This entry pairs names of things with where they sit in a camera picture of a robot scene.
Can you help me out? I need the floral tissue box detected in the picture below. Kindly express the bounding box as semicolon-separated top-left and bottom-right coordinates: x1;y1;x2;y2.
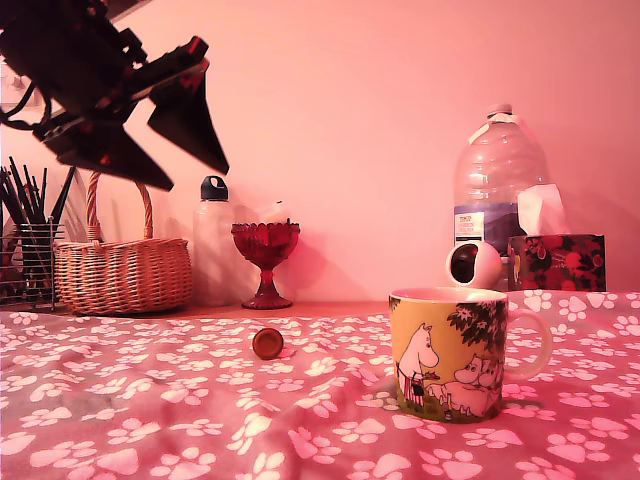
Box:
506;233;607;293

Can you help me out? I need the red glass goblet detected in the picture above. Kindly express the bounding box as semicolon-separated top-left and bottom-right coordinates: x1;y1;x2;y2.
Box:
229;222;302;310

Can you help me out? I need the large clear water bottle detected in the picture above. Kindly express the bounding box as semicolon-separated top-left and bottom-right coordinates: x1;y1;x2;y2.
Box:
452;103;550;264

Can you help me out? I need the small white round camera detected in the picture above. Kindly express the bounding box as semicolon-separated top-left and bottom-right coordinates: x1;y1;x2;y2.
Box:
444;241;504;291

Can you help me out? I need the white bottle with black cap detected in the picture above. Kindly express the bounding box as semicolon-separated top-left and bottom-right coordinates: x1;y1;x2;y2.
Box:
192;174;236;308

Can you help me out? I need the black looping cable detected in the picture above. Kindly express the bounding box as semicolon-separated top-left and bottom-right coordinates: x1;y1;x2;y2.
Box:
0;97;54;131

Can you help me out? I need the white tissue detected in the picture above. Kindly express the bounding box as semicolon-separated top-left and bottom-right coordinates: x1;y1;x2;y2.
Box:
516;183;569;236

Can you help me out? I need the wire utensil rack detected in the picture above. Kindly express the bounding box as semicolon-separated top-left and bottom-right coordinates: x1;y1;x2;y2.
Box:
0;222;66;309

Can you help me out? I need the white wall switch plate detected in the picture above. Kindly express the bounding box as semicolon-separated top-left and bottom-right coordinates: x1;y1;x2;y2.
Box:
0;62;41;109

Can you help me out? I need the wicker basket with handle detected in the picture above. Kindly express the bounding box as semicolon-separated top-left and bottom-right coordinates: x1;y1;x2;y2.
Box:
52;169;194;316

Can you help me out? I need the paw print cloth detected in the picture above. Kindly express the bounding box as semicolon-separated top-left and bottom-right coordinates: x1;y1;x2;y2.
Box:
0;289;640;480

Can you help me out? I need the black chopstick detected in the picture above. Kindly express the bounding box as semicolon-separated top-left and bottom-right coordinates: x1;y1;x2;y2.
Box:
0;167;24;226
7;155;36;226
35;166;49;224
48;167;76;225

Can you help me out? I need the brown coffee capsule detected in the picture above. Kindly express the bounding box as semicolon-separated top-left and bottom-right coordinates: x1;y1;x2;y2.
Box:
251;327;286;360

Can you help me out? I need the cartoon print mug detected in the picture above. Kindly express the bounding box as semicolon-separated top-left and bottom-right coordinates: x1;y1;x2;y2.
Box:
387;287;554;425

